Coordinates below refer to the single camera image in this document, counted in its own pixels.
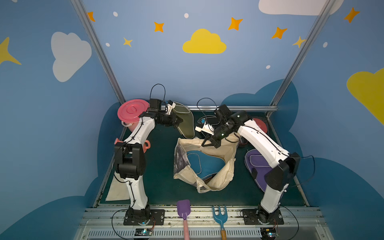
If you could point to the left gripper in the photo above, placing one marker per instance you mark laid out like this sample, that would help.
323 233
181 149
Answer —
172 119

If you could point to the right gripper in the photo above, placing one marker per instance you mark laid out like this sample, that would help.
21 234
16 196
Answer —
214 138

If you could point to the olive green paddle case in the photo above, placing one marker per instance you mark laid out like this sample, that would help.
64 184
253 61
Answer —
186 127

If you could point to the clear-packaged red paddle set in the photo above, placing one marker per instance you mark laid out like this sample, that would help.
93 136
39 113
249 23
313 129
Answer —
263 126

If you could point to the purple paddle case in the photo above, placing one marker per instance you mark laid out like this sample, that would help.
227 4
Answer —
258 167

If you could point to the cream canvas tote bag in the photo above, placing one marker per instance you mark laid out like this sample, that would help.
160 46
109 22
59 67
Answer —
183 171

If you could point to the black white-piped paddle case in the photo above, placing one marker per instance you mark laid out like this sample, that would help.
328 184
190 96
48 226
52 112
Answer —
209 119

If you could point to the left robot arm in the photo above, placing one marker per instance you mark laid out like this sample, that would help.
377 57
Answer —
130 161

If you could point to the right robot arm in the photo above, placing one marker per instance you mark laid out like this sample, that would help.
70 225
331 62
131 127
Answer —
274 166

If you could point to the pink watering can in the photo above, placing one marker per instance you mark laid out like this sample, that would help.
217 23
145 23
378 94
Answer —
146 145

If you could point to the teal blue paddle case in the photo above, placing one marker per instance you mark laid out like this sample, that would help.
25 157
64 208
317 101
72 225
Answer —
205 166

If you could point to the pink bucket with lid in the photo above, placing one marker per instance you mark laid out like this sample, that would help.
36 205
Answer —
130 111

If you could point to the purple toy shovel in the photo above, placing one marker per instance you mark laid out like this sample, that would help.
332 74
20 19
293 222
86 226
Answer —
184 209

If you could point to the teal toy rake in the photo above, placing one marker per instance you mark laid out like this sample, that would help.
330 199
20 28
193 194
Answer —
221 218

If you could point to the right circuit board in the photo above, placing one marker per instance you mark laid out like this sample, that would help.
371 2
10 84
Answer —
268 233

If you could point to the circuit board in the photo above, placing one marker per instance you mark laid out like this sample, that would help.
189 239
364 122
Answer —
268 233
143 232

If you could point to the left circuit board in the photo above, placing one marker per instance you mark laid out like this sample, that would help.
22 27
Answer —
143 232

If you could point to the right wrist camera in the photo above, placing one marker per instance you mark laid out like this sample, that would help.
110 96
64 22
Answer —
203 126

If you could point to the aluminium back rail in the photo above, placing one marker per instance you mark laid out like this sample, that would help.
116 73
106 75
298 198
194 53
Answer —
235 108

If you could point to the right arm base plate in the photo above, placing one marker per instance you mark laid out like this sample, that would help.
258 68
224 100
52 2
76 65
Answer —
261 217

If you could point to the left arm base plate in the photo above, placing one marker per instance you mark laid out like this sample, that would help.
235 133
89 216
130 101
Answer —
144 217

